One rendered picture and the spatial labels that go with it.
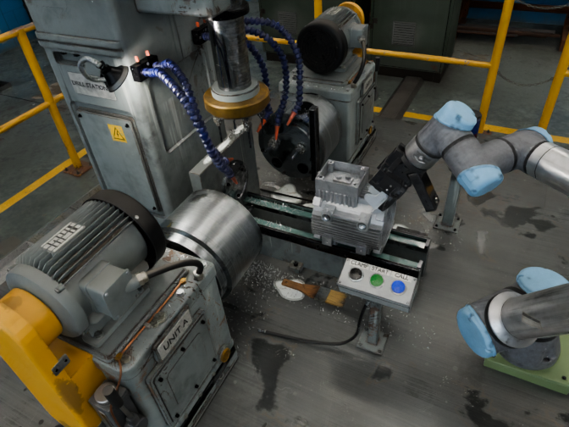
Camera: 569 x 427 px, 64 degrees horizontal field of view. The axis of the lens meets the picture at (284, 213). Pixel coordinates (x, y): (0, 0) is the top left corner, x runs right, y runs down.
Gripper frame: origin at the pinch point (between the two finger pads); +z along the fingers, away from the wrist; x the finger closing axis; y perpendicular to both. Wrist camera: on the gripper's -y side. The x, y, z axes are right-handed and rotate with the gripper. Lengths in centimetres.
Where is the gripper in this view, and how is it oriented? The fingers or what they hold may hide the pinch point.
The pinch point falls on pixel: (377, 210)
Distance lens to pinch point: 120.9
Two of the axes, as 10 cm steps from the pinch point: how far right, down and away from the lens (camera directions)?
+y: -8.1, -5.9, 0.0
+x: -4.4, 6.0, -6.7
